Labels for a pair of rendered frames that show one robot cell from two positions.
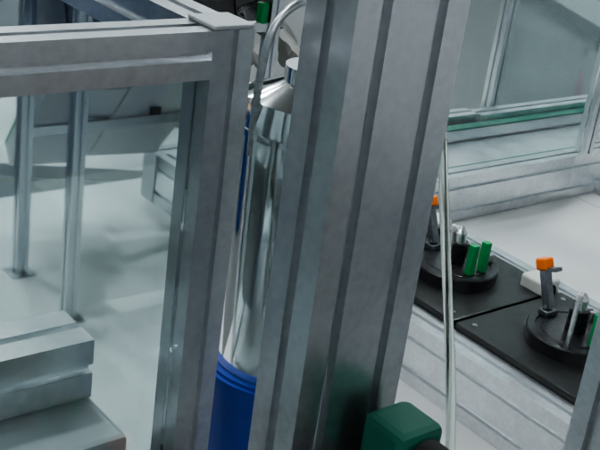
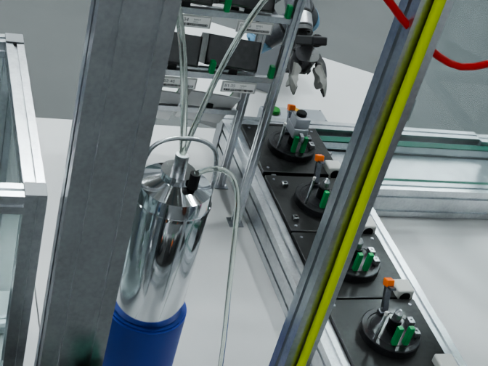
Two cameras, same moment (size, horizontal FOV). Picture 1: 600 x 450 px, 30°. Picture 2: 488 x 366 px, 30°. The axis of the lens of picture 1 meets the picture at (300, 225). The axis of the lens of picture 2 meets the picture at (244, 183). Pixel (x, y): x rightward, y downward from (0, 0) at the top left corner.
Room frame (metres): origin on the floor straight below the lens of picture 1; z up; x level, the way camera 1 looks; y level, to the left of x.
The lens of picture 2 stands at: (-0.19, -0.47, 2.30)
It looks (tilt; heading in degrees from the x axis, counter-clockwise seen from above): 33 degrees down; 16
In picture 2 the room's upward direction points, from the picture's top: 16 degrees clockwise
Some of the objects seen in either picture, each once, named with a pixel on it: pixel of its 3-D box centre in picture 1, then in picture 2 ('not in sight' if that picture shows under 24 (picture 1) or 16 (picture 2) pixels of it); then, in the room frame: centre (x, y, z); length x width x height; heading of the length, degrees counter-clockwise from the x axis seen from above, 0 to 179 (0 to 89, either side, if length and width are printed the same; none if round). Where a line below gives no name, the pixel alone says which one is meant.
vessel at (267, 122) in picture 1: (301, 186); (165, 224); (1.02, 0.00, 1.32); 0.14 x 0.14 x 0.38
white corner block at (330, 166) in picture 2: not in sight; (332, 170); (2.00, -0.06, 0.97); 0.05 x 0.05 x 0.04; 41
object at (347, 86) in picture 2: not in sight; (258, 84); (2.52, 0.38, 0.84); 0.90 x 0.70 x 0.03; 103
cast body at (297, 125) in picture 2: not in sight; (300, 124); (2.01, 0.07, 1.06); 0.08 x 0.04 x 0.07; 41
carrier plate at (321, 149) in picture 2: not in sight; (290, 151); (2.01, 0.07, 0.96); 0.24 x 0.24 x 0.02; 41
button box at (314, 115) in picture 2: not in sight; (291, 121); (2.23, 0.15, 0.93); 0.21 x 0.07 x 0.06; 131
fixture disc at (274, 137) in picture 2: not in sight; (291, 145); (2.01, 0.07, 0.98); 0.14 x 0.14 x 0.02
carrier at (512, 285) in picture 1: (458, 248); (356, 250); (1.63, -0.25, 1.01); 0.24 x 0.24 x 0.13; 41
